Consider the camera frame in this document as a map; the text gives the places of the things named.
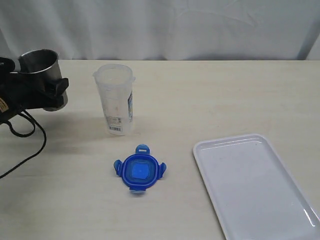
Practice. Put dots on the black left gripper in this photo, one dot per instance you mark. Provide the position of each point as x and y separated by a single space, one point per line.
17 93

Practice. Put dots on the stainless steel cup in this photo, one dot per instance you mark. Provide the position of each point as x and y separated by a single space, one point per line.
41 63

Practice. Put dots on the blue plastic container lid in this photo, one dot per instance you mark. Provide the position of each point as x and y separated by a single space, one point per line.
140 171

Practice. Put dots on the clear plastic tall container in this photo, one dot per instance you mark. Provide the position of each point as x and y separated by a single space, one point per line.
115 87

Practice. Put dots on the white backdrop curtain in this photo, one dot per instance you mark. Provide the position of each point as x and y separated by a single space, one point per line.
163 29

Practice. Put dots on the white rectangular tray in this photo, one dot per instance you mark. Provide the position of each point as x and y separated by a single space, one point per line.
253 195

